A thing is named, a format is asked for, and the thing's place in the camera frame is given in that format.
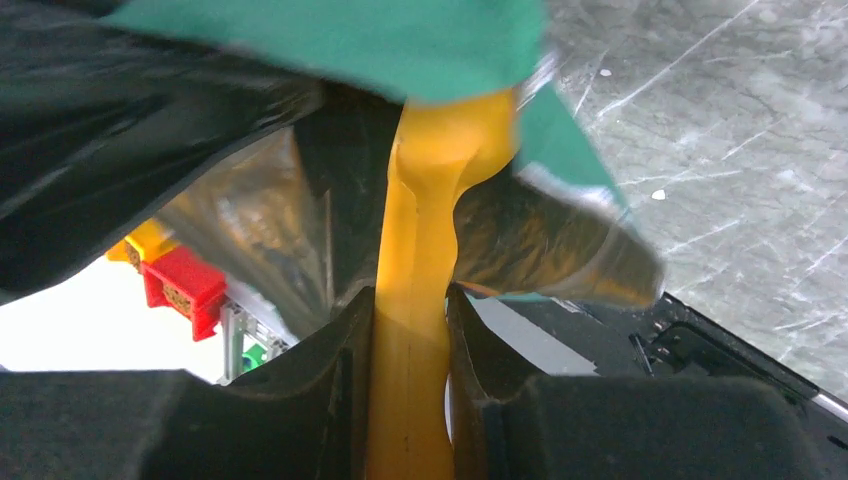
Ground yellow storage bin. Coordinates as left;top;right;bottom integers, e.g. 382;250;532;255
105;218;179;272

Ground orange plastic scoop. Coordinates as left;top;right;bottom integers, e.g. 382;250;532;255
366;89;518;479

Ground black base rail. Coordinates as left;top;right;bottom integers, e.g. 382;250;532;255
543;295;847;456

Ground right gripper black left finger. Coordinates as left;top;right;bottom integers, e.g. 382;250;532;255
1;287;374;479

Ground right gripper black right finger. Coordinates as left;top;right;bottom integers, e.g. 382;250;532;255
447;288;829;479

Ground red storage bin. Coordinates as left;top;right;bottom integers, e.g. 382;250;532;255
141;246;227;342

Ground aluminium frame rail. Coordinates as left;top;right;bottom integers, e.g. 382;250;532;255
218;299;298;385

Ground green dog food bag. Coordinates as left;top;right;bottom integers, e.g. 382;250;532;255
1;1;664;336

